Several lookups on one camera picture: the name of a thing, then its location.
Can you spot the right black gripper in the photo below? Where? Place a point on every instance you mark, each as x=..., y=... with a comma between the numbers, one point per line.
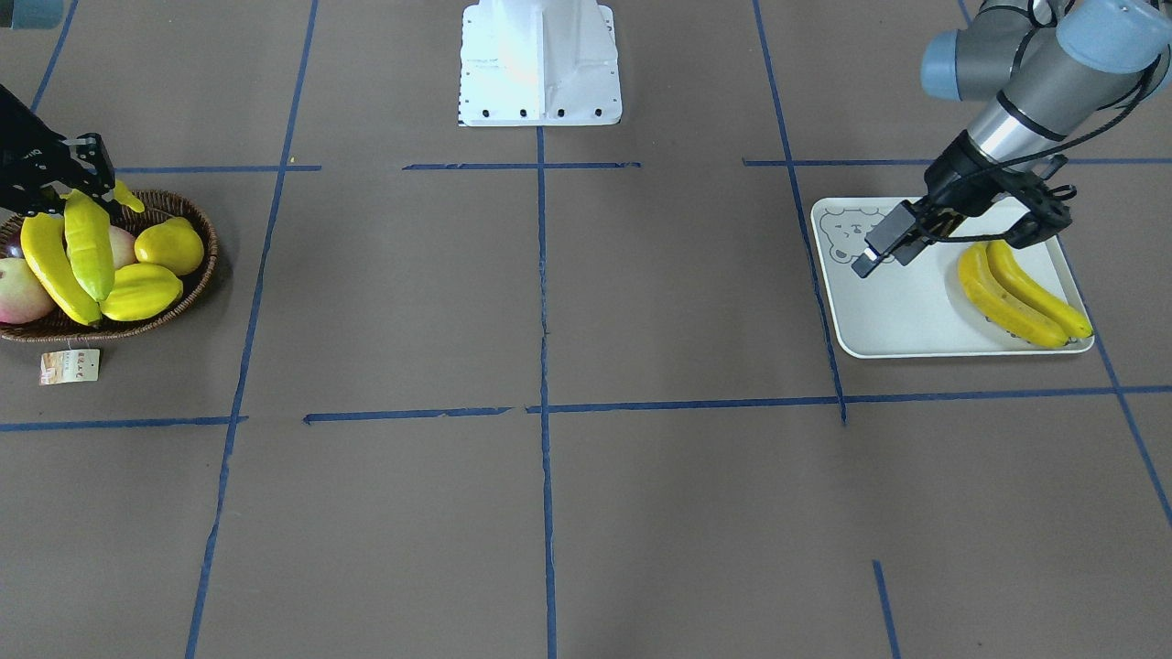
x=26, y=146

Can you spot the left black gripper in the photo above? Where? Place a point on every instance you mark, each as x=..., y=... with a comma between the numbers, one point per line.
x=952, y=170

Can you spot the yellow banana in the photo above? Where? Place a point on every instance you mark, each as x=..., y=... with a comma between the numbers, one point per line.
x=42, y=240
x=86, y=227
x=1011, y=276
x=999, y=306

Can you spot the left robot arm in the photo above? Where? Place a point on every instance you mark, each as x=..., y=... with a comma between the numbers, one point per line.
x=1041, y=69

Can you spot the brown wicker basket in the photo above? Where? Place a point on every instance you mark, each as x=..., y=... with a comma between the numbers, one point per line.
x=159, y=205

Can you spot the paper basket tag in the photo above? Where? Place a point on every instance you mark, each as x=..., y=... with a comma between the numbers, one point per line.
x=69, y=366

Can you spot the white bear tray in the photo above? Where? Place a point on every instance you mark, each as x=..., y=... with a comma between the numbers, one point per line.
x=898, y=312

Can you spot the yellow lemon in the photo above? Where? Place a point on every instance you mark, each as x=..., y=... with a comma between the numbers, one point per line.
x=173, y=244

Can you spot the yellow starfruit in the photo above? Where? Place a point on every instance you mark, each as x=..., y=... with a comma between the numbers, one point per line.
x=141, y=291

